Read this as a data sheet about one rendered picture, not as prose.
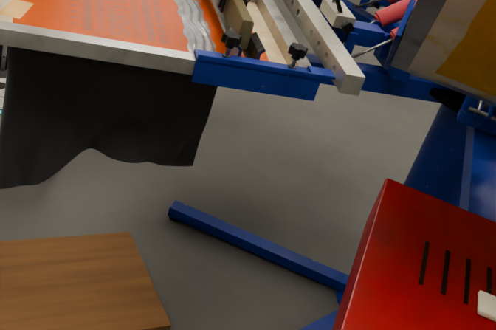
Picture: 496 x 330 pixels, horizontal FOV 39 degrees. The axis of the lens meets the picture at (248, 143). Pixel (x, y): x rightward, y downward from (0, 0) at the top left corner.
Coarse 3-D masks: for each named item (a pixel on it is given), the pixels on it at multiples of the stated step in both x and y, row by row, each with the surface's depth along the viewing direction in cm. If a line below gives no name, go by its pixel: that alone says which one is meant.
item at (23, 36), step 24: (264, 0) 203; (0, 24) 144; (24, 48) 146; (48, 48) 147; (72, 48) 148; (96, 48) 149; (120, 48) 150; (144, 48) 153; (288, 48) 177; (192, 72) 157
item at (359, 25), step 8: (360, 24) 192; (368, 24) 194; (376, 24) 196; (336, 32) 188; (344, 32) 189; (360, 32) 190; (368, 32) 190; (376, 32) 191; (384, 32) 191; (344, 40) 190; (360, 40) 191; (368, 40) 191; (376, 40) 192; (376, 48) 193
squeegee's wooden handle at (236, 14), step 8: (232, 0) 176; (240, 0) 176; (224, 8) 182; (232, 8) 175; (240, 8) 171; (224, 16) 181; (232, 16) 174; (240, 16) 167; (248, 16) 168; (232, 24) 173; (240, 24) 166; (248, 24) 166; (240, 32) 166; (248, 32) 167; (248, 40) 168
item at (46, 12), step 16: (32, 0) 167; (48, 0) 170; (32, 16) 160; (48, 16) 162; (64, 16) 164; (80, 32) 159; (96, 32) 162; (176, 32) 174; (176, 48) 167; (224, 48) 174
